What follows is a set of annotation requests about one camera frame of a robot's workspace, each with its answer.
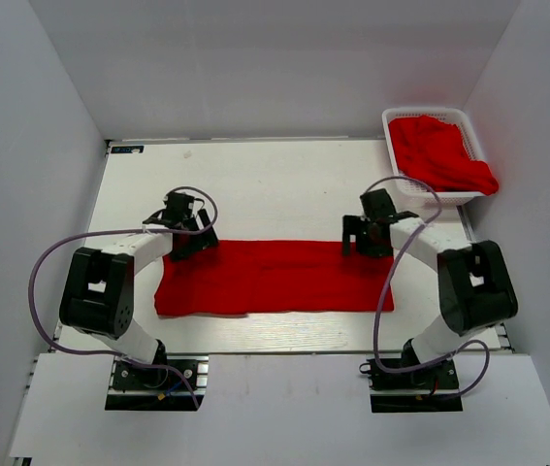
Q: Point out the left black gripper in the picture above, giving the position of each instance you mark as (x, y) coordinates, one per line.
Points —
(201, 243)

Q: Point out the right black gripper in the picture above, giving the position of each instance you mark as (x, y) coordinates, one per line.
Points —
(354, 225)

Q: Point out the red t-shirt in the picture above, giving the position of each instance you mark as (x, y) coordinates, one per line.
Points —
(247, 277)

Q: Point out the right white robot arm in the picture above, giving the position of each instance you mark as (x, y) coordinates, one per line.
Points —
(475, 291)

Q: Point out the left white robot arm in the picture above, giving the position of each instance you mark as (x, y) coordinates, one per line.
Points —
(98, 297)

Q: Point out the red shirts in basket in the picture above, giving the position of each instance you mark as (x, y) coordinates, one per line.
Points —
(434, 153)

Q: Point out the dark blue label sticker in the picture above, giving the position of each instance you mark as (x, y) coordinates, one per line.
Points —
(127, 149)

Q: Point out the white plastic basket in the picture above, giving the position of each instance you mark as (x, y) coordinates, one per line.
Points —
(415, 189)

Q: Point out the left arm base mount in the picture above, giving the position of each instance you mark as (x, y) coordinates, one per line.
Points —
(133, 389)

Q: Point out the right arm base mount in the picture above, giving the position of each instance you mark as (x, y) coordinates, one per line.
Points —
(434, 390)

